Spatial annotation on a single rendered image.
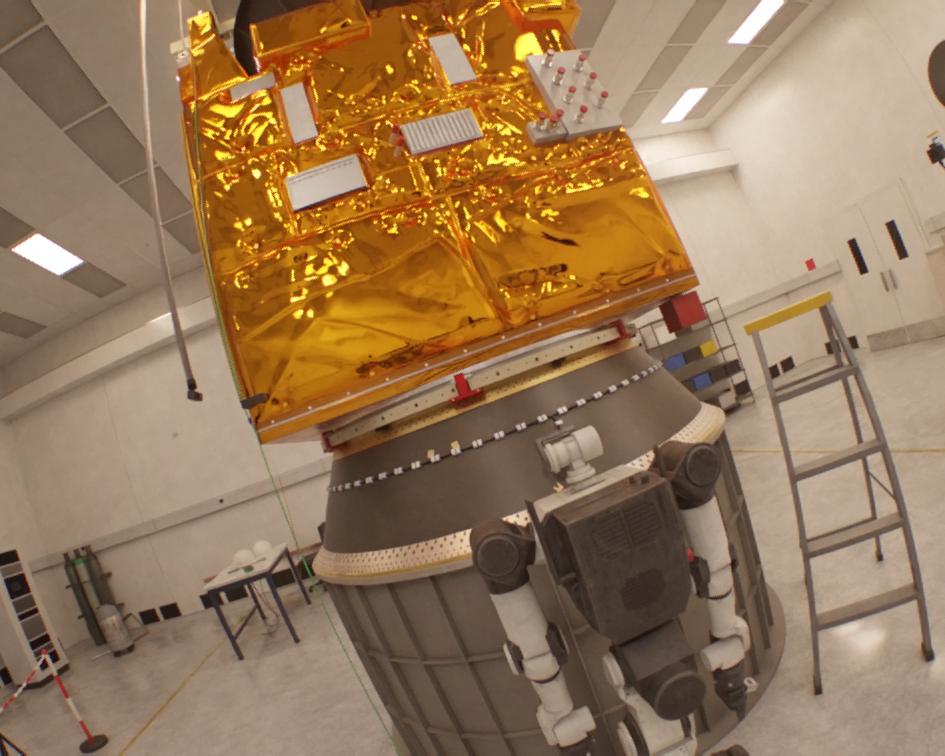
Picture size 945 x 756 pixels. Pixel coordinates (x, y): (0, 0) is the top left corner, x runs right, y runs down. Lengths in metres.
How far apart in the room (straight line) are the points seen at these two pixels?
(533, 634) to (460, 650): 0.78
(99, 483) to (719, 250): 11.59
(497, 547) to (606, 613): 0.24
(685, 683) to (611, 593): 0.25
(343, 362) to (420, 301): 0.36
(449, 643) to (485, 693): 0.24
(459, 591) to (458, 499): 0.32
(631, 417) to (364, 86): 1.79
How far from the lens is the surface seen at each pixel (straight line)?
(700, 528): 1.11
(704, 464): 1.03
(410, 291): 1.87
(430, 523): 1.73
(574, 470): 1.03
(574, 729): 1.28
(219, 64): 2.75
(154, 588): 8.80
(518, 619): 1.03
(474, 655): 1.84
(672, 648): 1.06
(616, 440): 1.78
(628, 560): 0.89
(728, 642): 1.35
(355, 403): 1.85
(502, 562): 0.94
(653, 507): 0.88
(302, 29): 2.61
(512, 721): 1.99
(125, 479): 8.68
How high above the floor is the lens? 1.60
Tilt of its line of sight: 4 degrees up
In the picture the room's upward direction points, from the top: 21 degrees counter-clockwise
